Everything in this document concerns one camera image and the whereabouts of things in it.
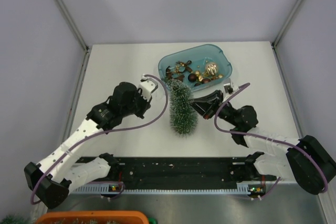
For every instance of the right aluminium frame post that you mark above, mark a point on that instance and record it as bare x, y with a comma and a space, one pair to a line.
287, 23

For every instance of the orange plastic bin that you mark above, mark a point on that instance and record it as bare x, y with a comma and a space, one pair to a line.
104, 216

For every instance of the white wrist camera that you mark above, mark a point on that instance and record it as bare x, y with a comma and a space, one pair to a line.
148, 86
229, 88

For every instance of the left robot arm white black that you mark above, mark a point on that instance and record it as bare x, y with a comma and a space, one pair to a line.
53, 178

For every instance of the left aluminium frame post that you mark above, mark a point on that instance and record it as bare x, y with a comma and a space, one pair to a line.
71, 24

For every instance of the dark red ball ornament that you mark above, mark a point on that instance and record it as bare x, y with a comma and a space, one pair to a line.
192, 77

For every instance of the small green christmas tree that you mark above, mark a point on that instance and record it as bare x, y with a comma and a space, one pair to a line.
183, 118

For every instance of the teal plastic tray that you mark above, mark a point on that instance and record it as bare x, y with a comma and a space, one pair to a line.
200, 56

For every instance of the aluminium frame post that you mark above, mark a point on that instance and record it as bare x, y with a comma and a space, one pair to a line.
287, 23
71, 24

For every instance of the green object at bottom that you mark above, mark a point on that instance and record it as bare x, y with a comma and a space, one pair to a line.
152, 221

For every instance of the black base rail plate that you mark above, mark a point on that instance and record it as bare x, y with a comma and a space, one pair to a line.
226, 168

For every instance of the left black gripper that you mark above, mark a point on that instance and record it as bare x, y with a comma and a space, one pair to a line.
146, 103

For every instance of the spare green tree corner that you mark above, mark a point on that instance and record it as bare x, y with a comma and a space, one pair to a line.
15, 219

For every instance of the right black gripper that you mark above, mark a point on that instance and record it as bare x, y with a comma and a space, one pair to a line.
206, 109

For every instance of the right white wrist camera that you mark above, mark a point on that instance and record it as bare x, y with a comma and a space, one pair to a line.
229, 88

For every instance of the white cable duct strip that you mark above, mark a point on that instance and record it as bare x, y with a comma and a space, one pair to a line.
106, 189

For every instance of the large gold ball ornament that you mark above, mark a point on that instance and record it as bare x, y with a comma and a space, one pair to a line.
211, 68

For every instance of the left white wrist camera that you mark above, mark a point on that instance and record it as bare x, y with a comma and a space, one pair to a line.
148, 86

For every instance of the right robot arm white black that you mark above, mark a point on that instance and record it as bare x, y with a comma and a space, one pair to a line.
304, 159

